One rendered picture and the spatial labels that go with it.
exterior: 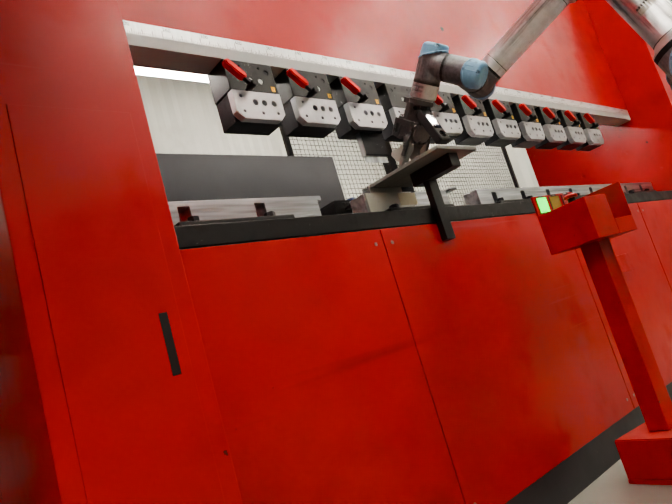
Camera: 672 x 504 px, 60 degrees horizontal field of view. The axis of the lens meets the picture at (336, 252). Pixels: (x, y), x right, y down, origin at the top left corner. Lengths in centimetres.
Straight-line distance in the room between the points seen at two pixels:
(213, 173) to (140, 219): 108
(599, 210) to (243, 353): 108
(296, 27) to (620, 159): 239
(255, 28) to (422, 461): 117
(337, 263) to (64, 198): 62
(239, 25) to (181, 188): 59
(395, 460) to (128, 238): 73
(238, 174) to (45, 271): 127
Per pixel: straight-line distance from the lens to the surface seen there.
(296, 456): 116
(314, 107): 166
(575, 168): 381
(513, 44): 174
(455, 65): 163
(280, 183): 219
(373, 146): 179
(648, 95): 369
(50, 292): 91
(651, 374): 183
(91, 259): 94
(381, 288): 139
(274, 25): 173
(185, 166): 201
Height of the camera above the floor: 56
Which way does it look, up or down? 10 degrees up
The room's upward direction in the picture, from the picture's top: 17 degrees counter-clockwise
